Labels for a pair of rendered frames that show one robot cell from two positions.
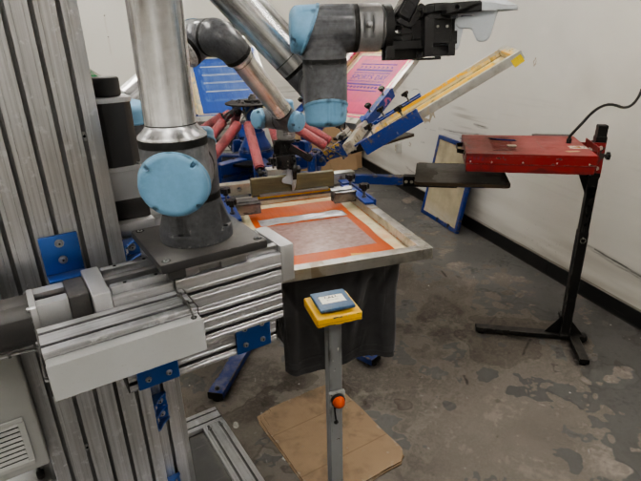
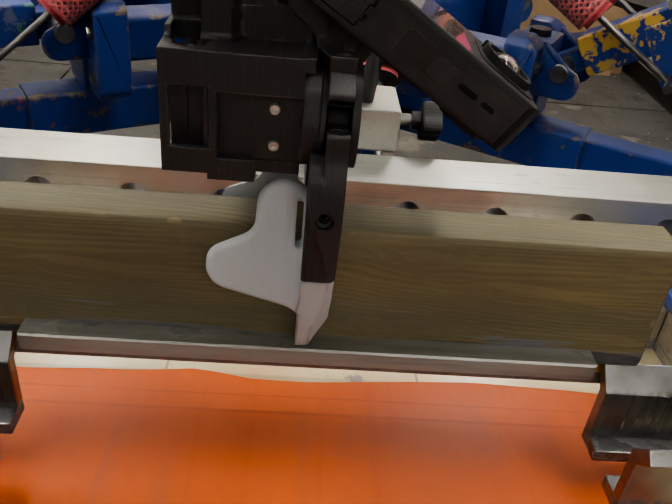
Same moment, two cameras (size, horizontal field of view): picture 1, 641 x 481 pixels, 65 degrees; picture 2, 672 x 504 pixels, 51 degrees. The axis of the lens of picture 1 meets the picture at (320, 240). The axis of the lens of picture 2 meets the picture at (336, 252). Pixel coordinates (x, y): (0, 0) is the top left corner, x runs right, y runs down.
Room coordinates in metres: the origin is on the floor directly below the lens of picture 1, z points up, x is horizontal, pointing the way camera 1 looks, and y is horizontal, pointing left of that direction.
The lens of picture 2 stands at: (1.76, 0.03, 1.28)
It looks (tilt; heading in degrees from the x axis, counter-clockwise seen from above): 33 degrees down; 13
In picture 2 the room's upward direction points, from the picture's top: 6 degrees clockwise
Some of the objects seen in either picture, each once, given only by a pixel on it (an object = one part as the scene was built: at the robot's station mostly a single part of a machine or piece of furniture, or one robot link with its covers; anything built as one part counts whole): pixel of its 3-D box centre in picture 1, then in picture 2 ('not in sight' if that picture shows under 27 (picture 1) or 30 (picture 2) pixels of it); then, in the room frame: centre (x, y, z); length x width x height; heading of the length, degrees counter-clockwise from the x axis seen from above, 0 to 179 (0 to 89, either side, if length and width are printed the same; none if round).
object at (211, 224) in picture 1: (194, 212); not in sight; (1.00, 0.26, 1.31); 0.15 x 0.15 x 0.10
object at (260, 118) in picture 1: (268, 117); not in sight; (1.96, 0.18, 1.35); 0.11 x 0.11 x 0.08; 47
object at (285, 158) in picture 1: (284, 154); (275, 27); (2.04, 0.14, 1.19); 0.09 x 0.08 x 0.12; 108
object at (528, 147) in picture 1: (526, 153); not in sight; (2.50, -1.04, 1.06); 0.61 x 0.46 x 0.12; 78
